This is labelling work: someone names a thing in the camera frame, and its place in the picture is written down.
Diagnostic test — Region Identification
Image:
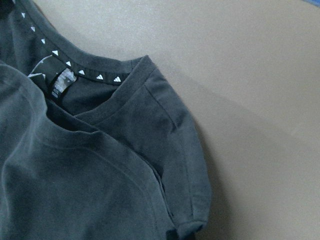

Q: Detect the black graphic t-shirt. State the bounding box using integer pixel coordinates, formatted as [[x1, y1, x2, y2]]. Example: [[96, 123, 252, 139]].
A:
[[0, 0, 212, 240]]

